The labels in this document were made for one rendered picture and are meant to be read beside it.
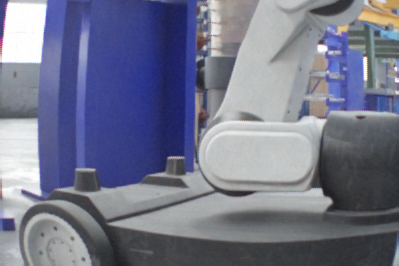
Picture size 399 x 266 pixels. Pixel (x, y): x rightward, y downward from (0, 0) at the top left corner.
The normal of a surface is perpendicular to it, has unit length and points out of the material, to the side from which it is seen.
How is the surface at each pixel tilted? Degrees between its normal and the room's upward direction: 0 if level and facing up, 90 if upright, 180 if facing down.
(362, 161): 90
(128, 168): 90
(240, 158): 90
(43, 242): 90
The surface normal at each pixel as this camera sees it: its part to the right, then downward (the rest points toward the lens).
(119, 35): 0.72, 0.03
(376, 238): -0.08, 0.02
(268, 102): -0.42, 0.01
